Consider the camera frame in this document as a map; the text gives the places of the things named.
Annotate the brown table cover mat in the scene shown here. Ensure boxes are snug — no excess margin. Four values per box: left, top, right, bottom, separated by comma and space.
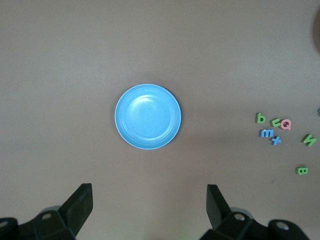
0, 0, 320, 240

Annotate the blue lowercase letter m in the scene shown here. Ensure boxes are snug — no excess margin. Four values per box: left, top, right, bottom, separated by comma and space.
259, 128, 275, 139

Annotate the blue plate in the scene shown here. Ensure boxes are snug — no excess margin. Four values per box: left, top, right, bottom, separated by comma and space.
114, 83, 182, 151

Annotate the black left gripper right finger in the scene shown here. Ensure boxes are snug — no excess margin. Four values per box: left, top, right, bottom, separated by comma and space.
199, 184, 311, 240

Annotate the pink capital letter Q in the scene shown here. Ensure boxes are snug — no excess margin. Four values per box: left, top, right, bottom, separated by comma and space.
279, 118, 292, 131

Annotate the green capital letter N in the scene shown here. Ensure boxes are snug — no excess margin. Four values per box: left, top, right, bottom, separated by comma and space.
301, 133, 318, 148

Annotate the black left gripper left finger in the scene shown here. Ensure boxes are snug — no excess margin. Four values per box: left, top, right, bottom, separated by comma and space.
0, 183, 94, 240

